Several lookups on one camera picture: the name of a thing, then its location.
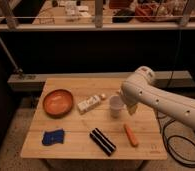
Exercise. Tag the wooden table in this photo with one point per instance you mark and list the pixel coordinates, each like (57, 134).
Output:
(78, 144)

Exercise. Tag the blue cloth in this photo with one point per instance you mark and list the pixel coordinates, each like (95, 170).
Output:
(53, 137)

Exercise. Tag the orange carrot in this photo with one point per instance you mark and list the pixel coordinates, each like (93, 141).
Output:
(132, 138)

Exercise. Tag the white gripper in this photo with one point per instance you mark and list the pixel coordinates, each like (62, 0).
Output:
(131, 109)

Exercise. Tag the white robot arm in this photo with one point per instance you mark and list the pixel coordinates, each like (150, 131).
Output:
(138, 87)

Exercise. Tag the orange round bowl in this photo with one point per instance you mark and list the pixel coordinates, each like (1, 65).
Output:
(58, 103)

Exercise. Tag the black striped rectangular block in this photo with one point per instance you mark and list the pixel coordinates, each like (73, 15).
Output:
(102, 141)

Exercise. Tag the diagonal metal strut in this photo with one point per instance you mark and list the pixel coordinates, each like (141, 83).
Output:
(17, 69)

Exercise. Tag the white tube with cap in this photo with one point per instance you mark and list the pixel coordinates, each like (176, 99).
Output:
(90, 103)

